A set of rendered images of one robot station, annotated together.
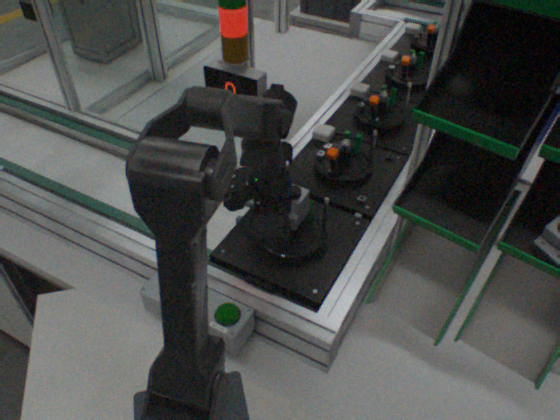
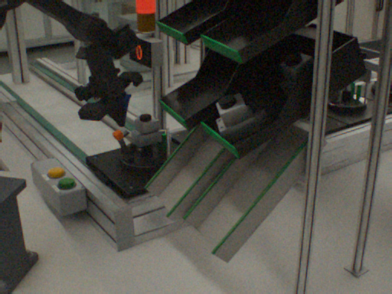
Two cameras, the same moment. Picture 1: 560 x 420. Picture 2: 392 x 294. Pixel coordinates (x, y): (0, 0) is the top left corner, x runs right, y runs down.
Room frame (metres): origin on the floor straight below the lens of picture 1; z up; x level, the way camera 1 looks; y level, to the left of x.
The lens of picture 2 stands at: (-0.38, -0.70, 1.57)
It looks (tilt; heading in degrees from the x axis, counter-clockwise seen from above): 24 degrees down; 27
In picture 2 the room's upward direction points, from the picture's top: straight up
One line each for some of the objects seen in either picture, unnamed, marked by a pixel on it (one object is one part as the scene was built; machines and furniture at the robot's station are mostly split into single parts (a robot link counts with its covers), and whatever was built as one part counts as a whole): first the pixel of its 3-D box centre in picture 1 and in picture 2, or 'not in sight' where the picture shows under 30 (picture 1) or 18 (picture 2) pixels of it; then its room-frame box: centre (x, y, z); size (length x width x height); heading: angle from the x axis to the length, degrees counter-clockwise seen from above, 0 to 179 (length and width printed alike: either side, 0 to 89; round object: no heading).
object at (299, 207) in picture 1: (295, 200); (149, 128); (0.70, -0.03, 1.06); 0.08 x 0.04 x 0.07; 151
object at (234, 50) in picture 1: (234, 45); (146, 21); (0.88, 0.08, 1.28); 0.05 x 0.05 x 0.05
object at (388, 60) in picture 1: (411, 66); (346, 93); (1.34, -0.39, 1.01); 0.24 x 0.24 x 0.13; 61
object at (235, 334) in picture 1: (197, 308); (57, 184); (0.54, 0.15, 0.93); 0.21 x 0.07 x 0.06; 61
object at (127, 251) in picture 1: (141, 255); (54, 158); (0.69, 0.29, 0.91); 0.89 x 0.06 x 0.11; 61
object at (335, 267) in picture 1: (292, 240); (147, 164); (0.69, -0.03, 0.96); 0.24 x 0.24 x 0.02; 61
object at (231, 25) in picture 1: (233, 19); (145, 3); (0.88, 0.08, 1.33); 0.05 x 0.05 x 0.05
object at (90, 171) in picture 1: (183, 203); (106, 142); (0.85, 0.23, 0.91); 0.84 x 0.28 x 0.10; 61
